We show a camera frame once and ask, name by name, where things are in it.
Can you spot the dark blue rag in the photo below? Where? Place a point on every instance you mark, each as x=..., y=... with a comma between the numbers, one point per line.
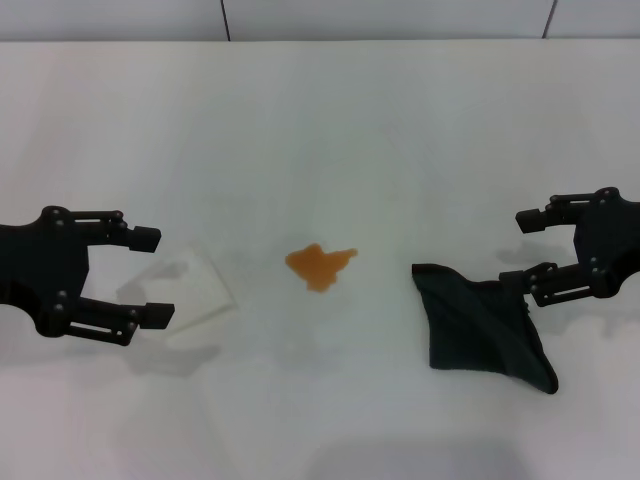
x=470, y=325

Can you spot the translucent white plastic cup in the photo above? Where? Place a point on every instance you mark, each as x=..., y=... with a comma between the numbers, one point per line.
x=200, y=285

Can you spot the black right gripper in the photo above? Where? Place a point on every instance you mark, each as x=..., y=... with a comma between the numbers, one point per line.
x=615, y=240

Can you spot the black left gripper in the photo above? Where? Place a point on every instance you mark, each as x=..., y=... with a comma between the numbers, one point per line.
x=45, y=265

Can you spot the brown water stain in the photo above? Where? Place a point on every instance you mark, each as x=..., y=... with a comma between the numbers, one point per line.
x=315, y=265

